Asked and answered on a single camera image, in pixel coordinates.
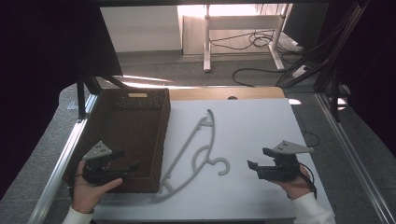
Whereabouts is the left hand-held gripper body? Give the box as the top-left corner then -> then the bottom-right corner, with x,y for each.
81,140 -> 125,188

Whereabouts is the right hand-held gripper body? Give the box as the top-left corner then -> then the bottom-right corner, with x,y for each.
257,139 -> 315,182

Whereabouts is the person's right hand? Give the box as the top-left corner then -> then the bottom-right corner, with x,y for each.
270,164 -> 313,201

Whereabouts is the person's left hand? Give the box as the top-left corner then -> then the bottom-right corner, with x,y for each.
71,160 -> 124,215

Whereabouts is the brown woven basket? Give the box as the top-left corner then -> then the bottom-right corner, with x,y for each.
63,88 -> 172,194

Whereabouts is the white table mat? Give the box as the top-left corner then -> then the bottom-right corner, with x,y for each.
92,98 -> 336,221

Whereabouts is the person's right white sleeve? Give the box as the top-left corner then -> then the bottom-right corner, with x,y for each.
290,191 -> 338,224

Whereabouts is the person's white sleeve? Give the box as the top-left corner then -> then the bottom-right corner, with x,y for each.
290,191 -> 338,224
61,205 -> 95,224

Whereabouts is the person's left white sleeve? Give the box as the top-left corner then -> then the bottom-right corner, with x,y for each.
61,205 -> 95,224

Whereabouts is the grey plastic clothes hanger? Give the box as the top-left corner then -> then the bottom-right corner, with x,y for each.
150,108 -> 232,204

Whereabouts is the black metal stand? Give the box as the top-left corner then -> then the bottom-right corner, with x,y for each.
76,66 -> 129,120

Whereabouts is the white power strip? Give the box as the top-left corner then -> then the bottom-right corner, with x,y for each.
290,64 -> 310,79

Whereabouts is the black tripod stand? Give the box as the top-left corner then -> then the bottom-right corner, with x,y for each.
275,0 -> 372,123

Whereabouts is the white cabinet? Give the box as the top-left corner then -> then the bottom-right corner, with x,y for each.
99,5 -> 183,54

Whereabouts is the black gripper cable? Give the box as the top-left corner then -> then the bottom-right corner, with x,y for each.
298,161 -> 318,201

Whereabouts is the aluminium rail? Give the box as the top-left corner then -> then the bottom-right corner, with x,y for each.
315,92 -> 396,224
27,92 -> 100,224

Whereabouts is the thin black cable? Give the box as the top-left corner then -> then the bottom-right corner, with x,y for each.
292,105 -> 321,149

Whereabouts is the long black floor cable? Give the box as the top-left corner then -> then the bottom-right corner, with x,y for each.
232,67 -> 283,88

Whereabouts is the tangled black floor cable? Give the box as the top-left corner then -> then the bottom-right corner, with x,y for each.
208,29 -> 281,51

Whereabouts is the white desk frame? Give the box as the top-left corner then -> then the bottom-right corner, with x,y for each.
203,3 -> 293,74

